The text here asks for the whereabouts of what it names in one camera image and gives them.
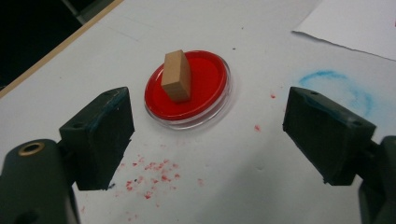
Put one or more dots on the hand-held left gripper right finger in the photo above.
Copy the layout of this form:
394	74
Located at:
330	140

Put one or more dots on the round red ink pad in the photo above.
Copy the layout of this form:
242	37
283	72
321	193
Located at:
208	84

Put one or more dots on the wooden stamp block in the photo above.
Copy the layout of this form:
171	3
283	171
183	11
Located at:
176	77

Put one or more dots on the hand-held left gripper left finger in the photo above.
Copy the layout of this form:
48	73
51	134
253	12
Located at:
99	140

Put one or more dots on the small white paper sheet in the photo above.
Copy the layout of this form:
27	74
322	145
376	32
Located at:
355	21

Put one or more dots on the wooden table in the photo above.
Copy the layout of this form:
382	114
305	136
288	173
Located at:
62	46

